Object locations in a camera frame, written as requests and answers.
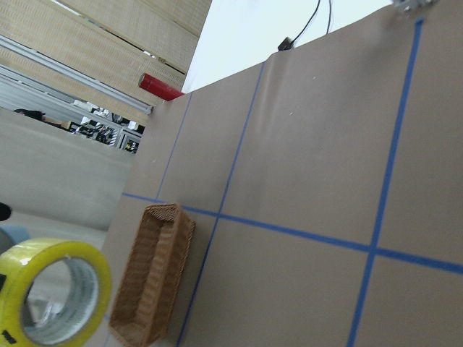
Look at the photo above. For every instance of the red cylinder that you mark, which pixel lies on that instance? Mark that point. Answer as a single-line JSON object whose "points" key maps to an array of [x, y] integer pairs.
{"points": [[158, 88]]}

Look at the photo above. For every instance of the yellow packing tape roll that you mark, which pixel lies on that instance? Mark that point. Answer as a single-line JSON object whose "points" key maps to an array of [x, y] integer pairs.
{"points": [[85, 306]]}

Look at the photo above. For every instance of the brown wicker basket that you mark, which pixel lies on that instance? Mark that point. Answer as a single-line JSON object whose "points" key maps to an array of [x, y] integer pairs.
{"points": [[145, 299]]}

